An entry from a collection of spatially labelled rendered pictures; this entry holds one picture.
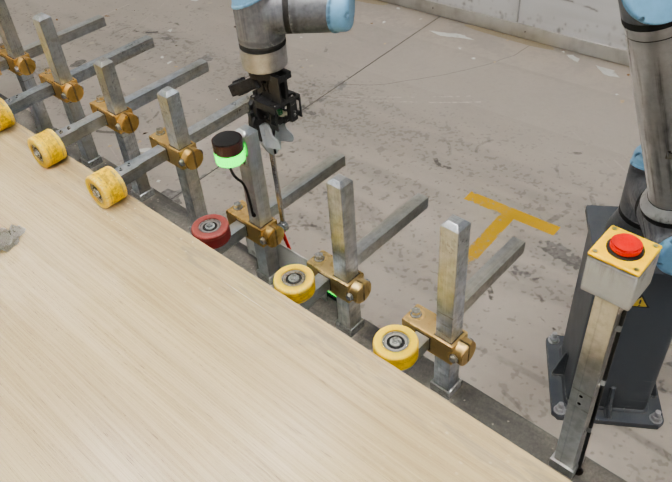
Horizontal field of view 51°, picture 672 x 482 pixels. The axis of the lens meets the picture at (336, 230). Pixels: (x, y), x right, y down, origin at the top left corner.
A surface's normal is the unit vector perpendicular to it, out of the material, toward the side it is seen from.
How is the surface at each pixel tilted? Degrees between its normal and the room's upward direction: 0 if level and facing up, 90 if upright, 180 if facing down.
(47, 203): 0
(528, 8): 90
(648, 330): 90
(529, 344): 0
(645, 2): 83
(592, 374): 90
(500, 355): 0
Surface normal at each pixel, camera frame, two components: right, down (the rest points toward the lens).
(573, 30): -0.63, 0.54
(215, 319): -0.07, -0.75
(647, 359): -0.16, 0.65
